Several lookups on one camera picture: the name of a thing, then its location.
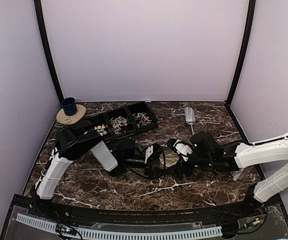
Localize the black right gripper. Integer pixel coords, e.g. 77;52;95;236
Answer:
165;147;214;181

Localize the white round lid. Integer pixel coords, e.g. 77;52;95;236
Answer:
159;150;179;169

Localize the metal candy scoop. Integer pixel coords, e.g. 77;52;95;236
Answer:
184;107;196;135

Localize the black three-compartment candy tray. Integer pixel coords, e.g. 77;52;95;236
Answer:
86;102;159;143

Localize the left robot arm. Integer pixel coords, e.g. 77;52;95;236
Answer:
30;120;164;218

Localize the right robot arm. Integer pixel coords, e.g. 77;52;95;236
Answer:
167;131;288;217

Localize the white ceramic mug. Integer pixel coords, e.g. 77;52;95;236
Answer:
230;168;244;182

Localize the round wooden coaster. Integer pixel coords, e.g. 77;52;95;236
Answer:
56;104;87;125

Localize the dark blue cup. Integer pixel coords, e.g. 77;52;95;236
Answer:
61;97;77;116

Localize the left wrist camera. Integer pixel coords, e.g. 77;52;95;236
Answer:
144;145;154;164

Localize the black camera cable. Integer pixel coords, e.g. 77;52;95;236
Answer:
123;147;150;179

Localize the white slotted cable duct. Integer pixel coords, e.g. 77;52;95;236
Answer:
15;213;223;240

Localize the black frame post right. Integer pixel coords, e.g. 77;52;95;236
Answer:
225;0;256;108

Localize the black frame post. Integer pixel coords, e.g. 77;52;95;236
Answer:
225;0;256;108
33;0;64;103

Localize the black frame post left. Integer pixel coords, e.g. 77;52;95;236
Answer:
33;0;64;103

